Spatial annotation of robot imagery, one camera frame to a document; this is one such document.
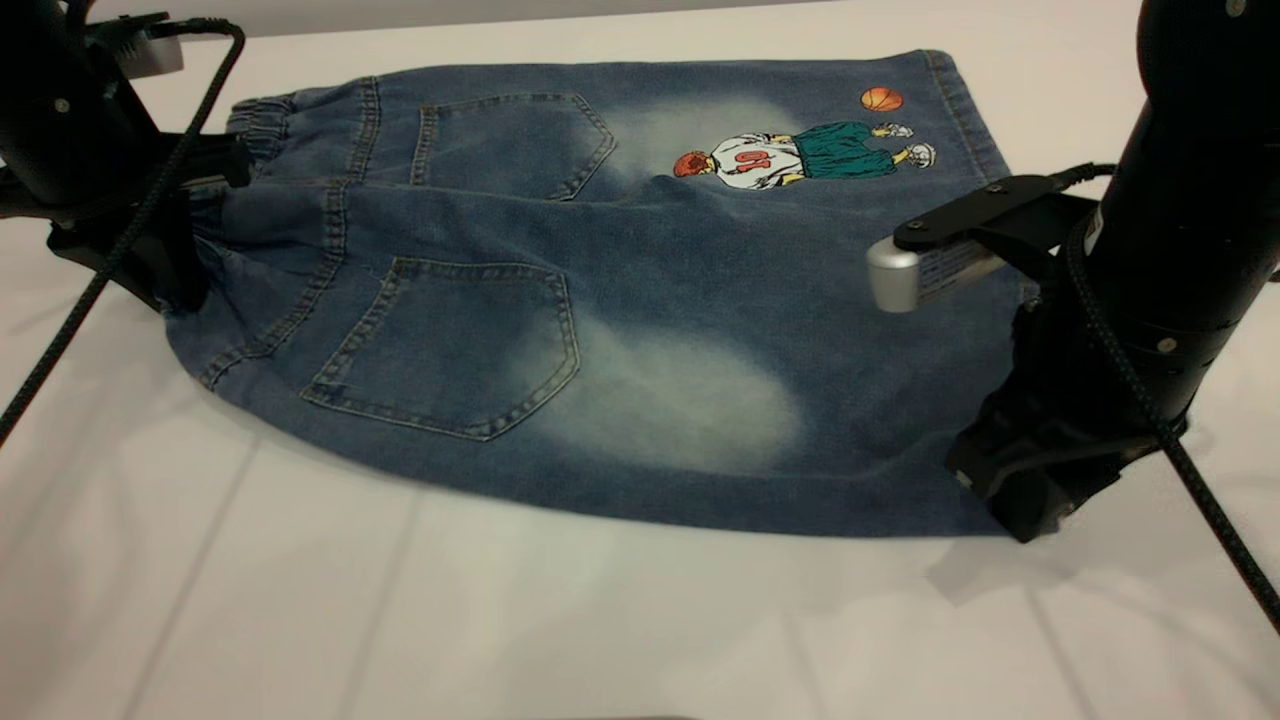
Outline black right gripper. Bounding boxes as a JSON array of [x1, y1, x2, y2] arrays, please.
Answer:
[[945, 300, 1241, 543]]

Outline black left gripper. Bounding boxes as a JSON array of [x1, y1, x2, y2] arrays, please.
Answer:
[[47, 137, 251, 313]]

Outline blue denim shorts with print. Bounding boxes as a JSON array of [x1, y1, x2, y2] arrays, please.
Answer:
[[160, 48, 1041, 539]]

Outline long black braided cable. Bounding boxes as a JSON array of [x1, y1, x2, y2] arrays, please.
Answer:
[[0, 18, 248, 441], [1045, 162, 1280, 636]]

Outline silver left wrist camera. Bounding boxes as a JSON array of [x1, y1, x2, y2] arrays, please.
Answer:
[[85, 12, 186, 79]]

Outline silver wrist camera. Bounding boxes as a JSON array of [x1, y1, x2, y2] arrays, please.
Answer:
[[866, 175, 1101, 314], [85, 12, 186, 79]]

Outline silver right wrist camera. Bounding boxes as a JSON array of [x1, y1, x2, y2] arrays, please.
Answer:
[[866, 175, 1101, 314]]

